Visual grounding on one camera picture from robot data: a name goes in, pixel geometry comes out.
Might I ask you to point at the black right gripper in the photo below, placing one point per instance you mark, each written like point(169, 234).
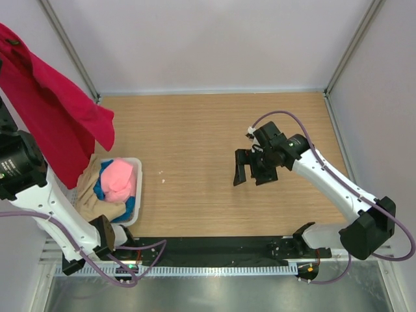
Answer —
point(257, 166)

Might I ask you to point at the red polo shirt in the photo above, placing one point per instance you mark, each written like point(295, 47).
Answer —
point(64, 121)

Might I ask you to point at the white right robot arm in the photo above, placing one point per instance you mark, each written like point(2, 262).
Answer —
point(369, 219)

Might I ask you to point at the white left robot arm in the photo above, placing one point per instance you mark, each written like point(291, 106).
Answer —
point(29, 184)

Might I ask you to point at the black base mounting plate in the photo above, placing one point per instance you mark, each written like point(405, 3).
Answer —
point(212, 252)

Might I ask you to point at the blue t shirt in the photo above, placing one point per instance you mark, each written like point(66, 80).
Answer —
point(129, 204)

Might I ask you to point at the pink t shirt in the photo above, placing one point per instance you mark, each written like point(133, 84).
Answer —
point(118, 181)

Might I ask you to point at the beige t shirt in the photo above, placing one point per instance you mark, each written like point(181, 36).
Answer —
point(87, 203)

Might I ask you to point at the white plastic laundry basket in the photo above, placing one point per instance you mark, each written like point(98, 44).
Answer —
point(138, 171)

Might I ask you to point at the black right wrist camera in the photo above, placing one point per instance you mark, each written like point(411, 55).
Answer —
point(268, 133)

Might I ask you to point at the white slotted cable duct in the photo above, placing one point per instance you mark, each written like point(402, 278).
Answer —
point(166, 271)

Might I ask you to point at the right aluminium corner post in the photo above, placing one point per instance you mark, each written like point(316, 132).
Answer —
point(353, 45)

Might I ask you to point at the aluminium corner post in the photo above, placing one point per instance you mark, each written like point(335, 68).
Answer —
point(69, 48)
point(353, 45)

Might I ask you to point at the aluminium frame rail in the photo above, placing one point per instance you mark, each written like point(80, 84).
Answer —
point(51, 252)

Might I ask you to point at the left aluminium corner post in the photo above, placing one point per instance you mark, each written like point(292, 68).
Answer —
point(69, 48)

